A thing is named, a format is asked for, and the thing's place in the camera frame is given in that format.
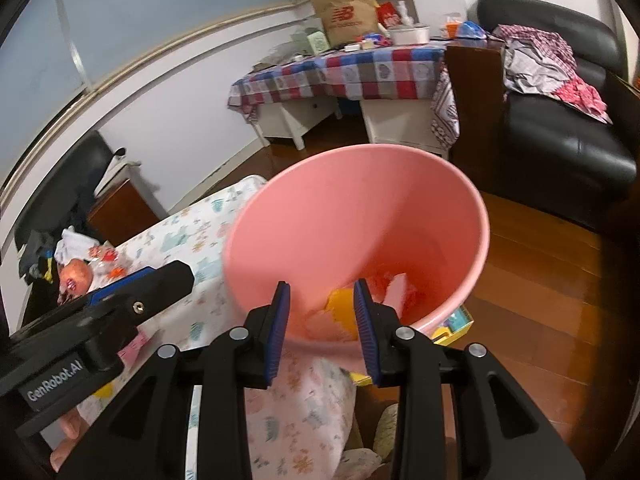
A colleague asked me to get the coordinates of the person's left hand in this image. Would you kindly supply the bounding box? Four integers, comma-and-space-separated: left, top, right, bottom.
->
49, 405, 96, 472

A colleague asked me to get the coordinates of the clear package with red label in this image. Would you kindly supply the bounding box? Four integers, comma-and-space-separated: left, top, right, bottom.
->
96, 247, 127, 282

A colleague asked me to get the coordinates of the white cabinet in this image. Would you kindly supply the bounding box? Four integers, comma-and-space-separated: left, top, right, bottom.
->
256, 97, 347, 152
360, 97, 449, 159

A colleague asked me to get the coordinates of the green tissue box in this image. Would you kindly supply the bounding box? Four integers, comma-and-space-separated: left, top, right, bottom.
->
305, 30, 332, 54

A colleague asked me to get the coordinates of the dark jacket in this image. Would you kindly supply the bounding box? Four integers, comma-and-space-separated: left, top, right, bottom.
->
64, 180, 103, 233

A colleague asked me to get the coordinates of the window with grey blinds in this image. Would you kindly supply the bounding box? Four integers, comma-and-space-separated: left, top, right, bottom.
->
0, 0, 407, 183

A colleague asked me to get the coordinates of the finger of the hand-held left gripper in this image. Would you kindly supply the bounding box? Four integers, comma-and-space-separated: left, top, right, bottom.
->
85, 260, 195, 322
87, 266, 157, 307

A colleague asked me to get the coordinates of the black leather armchair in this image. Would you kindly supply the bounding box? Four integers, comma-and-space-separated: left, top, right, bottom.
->
472, 0, 640, 232

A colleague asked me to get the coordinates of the white bowl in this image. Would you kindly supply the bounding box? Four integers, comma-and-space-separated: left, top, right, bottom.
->
387, 25, 432, 47

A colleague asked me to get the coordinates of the checkered tablecloth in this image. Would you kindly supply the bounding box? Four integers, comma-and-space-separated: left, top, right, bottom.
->
229, 42, 451, 122

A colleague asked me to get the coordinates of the red packet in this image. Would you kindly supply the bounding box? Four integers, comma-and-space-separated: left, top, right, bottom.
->
377, 2, 402, 29

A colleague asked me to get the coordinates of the brown paper bag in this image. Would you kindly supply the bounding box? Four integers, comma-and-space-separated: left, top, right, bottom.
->
310, 0, 382, 47

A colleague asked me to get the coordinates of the pile of patterned clothes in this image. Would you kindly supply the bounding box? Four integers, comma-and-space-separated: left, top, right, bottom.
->
492, 24, 614, 126

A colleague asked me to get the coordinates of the yellow and blue box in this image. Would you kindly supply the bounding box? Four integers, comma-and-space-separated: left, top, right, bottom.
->
429, 304, 474, 347

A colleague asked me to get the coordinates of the yellow foam net with sticker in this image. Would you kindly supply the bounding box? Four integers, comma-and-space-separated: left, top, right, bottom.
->
324, 287, 362, 342

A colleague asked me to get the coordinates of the dark wooden cabinet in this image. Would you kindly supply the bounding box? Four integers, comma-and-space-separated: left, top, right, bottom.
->
444, 40, 507, 162

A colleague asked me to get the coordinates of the beige soft object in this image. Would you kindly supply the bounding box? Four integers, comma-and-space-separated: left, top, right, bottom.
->
342, 404, 401, 480

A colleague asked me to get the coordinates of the grey and black clothes pile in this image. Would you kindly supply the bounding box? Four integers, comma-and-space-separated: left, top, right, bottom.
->
17, 230, 57, 282

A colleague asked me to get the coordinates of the red apple with sticker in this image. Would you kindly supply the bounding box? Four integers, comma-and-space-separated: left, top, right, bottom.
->
56, 259, 96, 307

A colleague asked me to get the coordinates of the brown wooden side table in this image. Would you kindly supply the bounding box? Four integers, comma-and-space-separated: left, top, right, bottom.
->
87, 180, 167, 247

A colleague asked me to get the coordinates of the clear plastic bag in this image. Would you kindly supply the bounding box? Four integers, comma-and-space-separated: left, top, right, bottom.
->
254, 42, 312, 74

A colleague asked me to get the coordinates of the red patterned hanging cloth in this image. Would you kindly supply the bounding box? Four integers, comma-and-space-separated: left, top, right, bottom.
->
430, 67, 461, 152

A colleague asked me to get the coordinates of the white cloth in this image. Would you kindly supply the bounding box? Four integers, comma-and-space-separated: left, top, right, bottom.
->
54, 226, 101, 264

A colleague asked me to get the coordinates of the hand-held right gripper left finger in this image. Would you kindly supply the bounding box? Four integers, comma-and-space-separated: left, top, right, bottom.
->
67, 280, 292, 480

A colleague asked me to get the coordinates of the black leather sofa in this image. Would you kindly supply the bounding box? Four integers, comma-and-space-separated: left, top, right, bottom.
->
14, 130, 117, 281

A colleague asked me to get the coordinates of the pink plastic bucket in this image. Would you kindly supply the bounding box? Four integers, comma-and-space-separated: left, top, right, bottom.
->
222, 144, 490, 361

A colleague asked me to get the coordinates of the grey folded cloth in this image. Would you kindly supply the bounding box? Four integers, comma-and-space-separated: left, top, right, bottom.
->
94, 147, 144, 197

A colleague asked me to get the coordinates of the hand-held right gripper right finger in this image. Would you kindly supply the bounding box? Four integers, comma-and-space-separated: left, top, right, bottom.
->
352, 280, 586, 480

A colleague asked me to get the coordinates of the blue plastic bag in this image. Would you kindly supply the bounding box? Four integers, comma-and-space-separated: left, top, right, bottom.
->
457, 21, 489, 42

